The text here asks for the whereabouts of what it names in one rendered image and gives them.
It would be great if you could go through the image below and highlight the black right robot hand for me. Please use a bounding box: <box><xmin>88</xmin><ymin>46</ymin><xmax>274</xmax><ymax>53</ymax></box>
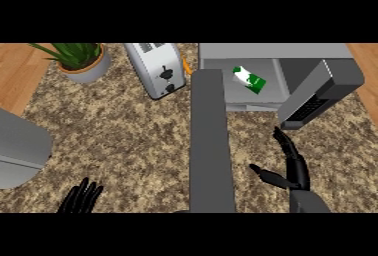
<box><xmin>247</xmin><ymin>126</ymin><xmax>311</xmax><ymax>193</ymax></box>

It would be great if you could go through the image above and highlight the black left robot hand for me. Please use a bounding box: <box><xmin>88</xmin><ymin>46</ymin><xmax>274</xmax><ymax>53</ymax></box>
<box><xmin>55</xmin><ymin>177</ymin><xmax>104</xmax><ymax>214</ymax></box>

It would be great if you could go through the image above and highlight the grey microwave door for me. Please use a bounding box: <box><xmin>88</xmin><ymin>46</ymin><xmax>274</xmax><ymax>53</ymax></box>
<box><xmin>187</xmin><ymin>68</ymin><xmax>237</xmax><ymax>214</ymax></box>

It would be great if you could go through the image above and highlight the grey microwave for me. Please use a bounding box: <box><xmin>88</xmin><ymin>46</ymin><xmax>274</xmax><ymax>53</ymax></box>
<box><xmin>197</xmin><ymin>43</ymin><xmax>366</xmax><ymax>131</ymax></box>

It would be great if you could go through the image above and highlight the green and white milk carton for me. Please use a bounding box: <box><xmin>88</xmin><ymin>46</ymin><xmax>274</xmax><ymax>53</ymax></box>
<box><xmin>231</xmin><ymin>65</ymin><xmax>267</xmax><ymax>95</ymax></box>

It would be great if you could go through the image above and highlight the grey rounded appliance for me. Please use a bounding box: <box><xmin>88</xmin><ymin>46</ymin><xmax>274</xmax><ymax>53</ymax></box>
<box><xmin>0</xmin><ymin>107</ymin><xmax>54</xmax><ymax>190</ymax></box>

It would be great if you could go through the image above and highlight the orange carrot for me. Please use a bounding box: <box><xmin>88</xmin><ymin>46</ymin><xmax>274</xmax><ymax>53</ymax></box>
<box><xmin>179</xmin><ymin>56</ymin><xmax>193</xmax><ymax>76</ymax></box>

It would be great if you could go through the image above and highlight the silver toaster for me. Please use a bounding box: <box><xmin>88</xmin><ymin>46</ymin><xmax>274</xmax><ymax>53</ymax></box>
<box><xmin>122</xmin><ymin>43</ymin><xmax>187</xmax><ymax>101</ymax></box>

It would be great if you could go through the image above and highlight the green potted plant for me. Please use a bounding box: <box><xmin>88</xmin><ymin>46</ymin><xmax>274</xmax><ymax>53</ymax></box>
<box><xmin>26</xmin><ymin>43</ymin><xmax>112</xmax><ymax>84</ymax></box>

